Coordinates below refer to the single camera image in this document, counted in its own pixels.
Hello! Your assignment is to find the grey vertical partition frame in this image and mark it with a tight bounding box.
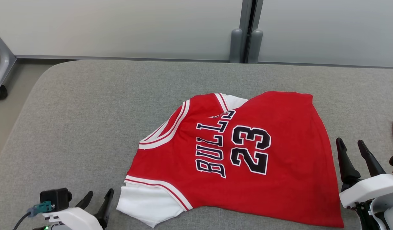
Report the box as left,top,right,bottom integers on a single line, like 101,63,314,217
240,0,264,63

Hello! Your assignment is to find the black cable with teal plug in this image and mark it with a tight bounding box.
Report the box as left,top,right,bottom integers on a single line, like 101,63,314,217
13,201,53,230

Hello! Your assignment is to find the grey cylindrical frame foot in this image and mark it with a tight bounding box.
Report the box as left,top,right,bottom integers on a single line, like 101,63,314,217
247,29,263,64
230,28,244,64

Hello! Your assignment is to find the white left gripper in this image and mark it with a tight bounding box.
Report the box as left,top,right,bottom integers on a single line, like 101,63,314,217
32,188,115,230

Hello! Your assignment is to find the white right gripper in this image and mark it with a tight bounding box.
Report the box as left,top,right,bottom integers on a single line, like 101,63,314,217
336,137,393,230

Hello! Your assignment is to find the grey metal cart leg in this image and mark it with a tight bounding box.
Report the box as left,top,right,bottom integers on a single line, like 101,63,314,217
0,27,18,95

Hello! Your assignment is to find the red basketball jersey number 23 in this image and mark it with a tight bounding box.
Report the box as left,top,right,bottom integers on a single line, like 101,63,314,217
116,91,344,229

